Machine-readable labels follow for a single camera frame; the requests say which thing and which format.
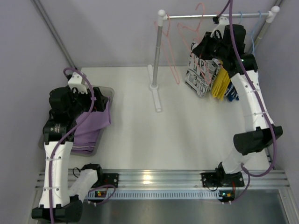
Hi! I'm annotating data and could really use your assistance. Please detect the purple trousers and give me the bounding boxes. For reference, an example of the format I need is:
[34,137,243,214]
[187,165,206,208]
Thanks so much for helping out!
[70,97,112,155]

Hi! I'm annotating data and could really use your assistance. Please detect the pink hanger of purple trousers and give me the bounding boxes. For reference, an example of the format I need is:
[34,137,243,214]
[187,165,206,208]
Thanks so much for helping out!
[177,2,205,54]

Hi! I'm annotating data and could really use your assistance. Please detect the pink hanger of black trousers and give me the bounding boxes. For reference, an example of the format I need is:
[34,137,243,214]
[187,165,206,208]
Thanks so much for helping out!
[152,10,180,87]

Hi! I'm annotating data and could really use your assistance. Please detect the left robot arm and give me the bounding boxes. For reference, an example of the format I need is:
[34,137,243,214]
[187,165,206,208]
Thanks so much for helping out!
[31,86,110,224]

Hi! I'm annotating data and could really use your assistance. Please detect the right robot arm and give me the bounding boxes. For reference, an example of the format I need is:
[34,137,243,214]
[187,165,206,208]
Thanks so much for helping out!
[192,24,283,187]

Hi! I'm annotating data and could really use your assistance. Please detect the black white print trousers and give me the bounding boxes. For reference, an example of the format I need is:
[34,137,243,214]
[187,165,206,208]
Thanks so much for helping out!
[185,52,221,98]

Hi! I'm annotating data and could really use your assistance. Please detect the yellow trousers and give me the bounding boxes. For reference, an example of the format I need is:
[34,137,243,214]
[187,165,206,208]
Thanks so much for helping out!
[211,67,230,100]

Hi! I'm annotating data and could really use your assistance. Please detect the empty light blue hanger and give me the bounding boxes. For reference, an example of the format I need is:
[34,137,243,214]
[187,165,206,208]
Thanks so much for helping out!
[250,11,262,56]

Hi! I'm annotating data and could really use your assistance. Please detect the blue white print trousers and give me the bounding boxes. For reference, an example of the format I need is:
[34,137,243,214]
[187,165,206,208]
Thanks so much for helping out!
[224,82,239,102]

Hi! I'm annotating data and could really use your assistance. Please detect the grey plastic bin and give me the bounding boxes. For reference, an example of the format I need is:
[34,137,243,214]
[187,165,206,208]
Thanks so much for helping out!
[70,85,115,157]

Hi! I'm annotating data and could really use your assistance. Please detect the white metal clothes rack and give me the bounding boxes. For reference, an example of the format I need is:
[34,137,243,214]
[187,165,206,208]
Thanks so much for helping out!
[147,5,280,112]

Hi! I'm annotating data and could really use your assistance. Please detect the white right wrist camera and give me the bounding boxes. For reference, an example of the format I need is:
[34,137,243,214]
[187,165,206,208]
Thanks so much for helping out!
[210,16,229,38]

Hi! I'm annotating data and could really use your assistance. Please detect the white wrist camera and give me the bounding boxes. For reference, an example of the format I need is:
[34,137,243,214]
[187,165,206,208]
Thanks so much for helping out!
[210,16,229,38]
[68,72,88,94]

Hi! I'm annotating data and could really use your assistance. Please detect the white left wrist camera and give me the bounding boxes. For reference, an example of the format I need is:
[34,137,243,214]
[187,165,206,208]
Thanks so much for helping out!
[68,72,88,94]

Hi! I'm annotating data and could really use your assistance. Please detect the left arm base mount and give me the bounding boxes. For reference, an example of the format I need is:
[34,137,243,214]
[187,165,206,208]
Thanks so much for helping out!
[92,173,119,188]

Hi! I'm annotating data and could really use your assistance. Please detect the aluminium mounting rail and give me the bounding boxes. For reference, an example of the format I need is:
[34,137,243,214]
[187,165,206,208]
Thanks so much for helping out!
[35,169,290,190]

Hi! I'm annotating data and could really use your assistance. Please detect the blue slotted cable duct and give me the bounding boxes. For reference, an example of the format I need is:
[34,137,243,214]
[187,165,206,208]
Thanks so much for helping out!
[84,190,222,201]

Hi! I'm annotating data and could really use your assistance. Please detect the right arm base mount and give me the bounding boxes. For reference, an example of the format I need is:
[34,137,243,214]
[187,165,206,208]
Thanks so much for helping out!
[200,172,245,189]

